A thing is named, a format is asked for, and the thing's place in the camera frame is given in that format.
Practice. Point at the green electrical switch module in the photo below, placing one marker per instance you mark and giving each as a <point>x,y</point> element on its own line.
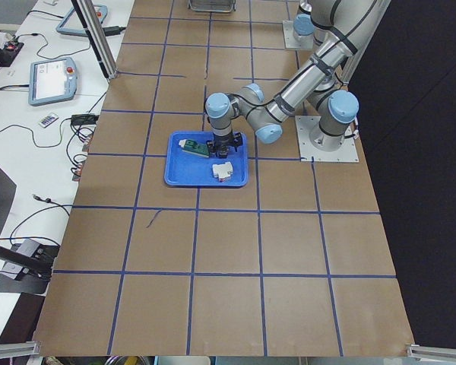
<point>193,147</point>

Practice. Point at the white grey circuit breaker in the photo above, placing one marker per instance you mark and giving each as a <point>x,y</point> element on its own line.
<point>222,171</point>

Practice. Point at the black device with red button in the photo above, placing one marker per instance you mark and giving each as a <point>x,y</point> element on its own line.
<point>9,52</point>

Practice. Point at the aluminium frame post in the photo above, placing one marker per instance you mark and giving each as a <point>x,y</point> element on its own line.
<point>95,33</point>

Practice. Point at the black power adapter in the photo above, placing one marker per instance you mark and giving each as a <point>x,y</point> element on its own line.
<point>84,119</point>

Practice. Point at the near teach pendant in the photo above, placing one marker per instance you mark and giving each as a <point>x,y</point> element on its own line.
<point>52,81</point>

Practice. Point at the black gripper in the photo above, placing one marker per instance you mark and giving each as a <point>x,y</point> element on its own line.
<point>222,144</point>

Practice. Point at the grey hub box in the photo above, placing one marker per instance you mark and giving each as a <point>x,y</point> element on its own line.
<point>30,249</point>

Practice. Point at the wire mesh shelf rack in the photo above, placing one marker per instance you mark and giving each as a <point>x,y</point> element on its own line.
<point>217,6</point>

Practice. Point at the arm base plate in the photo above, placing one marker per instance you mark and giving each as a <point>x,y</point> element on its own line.
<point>316,146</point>
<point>298,35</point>

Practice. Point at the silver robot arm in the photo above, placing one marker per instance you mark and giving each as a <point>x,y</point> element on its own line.
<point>304,13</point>
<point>340,30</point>

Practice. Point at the small remote control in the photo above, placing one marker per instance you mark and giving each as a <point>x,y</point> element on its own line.
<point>48,120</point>

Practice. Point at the blue plastic tray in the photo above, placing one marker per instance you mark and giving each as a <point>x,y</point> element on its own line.
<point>186,170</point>

